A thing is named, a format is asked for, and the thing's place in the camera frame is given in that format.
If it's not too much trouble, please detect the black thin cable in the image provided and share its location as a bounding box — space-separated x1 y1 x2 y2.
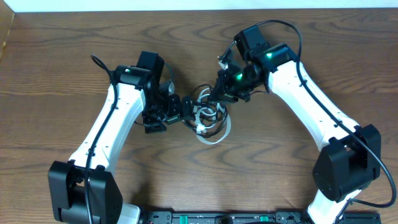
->
183 83 229 139

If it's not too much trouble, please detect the white cable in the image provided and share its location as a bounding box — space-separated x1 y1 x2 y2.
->
192 87 233 146

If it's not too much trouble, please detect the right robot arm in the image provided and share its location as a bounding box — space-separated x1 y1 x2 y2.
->
209 26 382 223

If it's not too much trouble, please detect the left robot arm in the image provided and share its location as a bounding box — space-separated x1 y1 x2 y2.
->
48 51 193 224

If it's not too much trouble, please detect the cardboard panel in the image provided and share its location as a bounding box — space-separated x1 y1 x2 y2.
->
0 0 15 58

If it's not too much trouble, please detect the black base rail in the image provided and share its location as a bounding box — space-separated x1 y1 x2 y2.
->
138 210 382 224

